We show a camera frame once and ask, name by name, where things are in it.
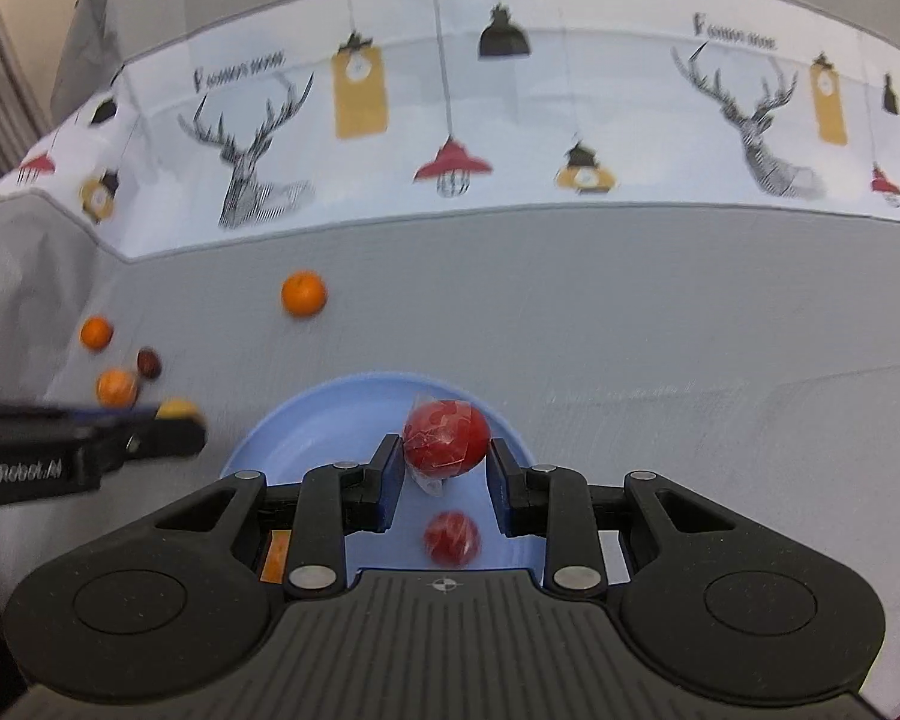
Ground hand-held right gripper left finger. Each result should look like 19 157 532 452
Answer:
154 433 407 602

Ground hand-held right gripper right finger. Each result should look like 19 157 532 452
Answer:
487 437 737 601

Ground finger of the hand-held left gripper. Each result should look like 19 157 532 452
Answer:
0 403 163 423
94 417 209 476

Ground small red ball fruit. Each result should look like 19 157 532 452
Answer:
424 510 483 569

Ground large red ball fruit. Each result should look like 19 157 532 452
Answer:
402 393 491 497

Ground light blue round plate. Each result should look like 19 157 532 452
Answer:
220 370 547 588

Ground orange fruit piece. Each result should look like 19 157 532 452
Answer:
259 530 294 584

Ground pale orange round fruit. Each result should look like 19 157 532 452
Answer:
95 367 140 409

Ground small orange kumquat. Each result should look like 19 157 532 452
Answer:
79 315 115 352

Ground orange tangerine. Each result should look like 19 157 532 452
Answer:
281 271 329 320

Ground grey pleated curtain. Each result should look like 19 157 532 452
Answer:
0 0 55 197

